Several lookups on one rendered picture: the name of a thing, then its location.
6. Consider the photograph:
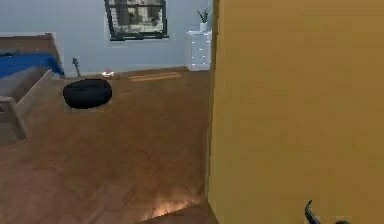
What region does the small dark floor lamp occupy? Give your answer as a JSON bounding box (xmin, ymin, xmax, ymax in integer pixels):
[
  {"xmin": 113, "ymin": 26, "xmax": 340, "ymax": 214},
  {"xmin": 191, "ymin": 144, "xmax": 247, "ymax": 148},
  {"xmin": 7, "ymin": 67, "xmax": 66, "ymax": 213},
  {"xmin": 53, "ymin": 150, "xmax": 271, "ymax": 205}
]
[{"xmin": 72, "ymin": 57, "xmax": 82, "ymax": 78}]

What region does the black framed window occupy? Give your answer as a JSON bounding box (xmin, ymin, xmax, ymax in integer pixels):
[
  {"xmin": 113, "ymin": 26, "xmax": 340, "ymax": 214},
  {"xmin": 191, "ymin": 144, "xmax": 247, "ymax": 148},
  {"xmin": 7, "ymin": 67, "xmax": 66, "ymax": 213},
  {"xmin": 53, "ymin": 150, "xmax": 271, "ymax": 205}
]
[{"xmin": 103, "ymin": 0, "xmax": 169, "ymax": 42}]

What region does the green plant in white pot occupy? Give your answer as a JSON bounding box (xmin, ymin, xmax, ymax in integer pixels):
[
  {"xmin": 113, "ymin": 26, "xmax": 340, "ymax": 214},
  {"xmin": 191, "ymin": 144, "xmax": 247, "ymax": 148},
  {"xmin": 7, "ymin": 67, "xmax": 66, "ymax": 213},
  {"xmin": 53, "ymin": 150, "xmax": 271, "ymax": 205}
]
[{"xmin": 196, "ymin": 7, "xmax": 212, "ymax": 33}]

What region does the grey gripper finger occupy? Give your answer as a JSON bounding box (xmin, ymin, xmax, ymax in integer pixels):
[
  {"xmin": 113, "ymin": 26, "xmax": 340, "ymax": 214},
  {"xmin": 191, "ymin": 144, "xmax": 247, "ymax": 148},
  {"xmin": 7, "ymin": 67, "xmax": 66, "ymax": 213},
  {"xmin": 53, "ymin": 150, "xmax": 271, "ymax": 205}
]
[{"xmin": 304, "ymin": 199, "xmax": 322, "ymax": 224}]

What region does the black round floor cushion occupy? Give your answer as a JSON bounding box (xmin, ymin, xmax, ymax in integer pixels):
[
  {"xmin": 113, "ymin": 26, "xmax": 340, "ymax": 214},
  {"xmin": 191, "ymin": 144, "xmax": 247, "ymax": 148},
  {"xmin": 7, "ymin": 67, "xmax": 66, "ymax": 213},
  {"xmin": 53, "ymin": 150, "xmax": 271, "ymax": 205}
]
[{"xmin": 62, "ymin": 78, "xmax": 113, "ymax": 110}]

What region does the white chest of drawers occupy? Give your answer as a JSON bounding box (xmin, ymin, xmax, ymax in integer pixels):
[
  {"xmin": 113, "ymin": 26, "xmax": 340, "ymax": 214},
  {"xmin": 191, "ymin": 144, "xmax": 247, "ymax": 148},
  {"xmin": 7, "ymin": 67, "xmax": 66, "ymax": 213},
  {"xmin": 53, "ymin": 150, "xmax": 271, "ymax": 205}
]
[{"xmin": 185, "ymin": 30, "xmax": 213, "ymax": 72}]

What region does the blue bed with wooden headboard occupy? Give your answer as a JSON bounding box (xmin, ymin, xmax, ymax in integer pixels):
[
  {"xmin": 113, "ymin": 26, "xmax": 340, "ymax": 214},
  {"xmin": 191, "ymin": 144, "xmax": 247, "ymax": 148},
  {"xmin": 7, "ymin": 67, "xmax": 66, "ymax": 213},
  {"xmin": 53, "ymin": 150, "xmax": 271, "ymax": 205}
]
[{"xmin": 0, "ymin": 32, "xmax": 65, "ymax": 80}]

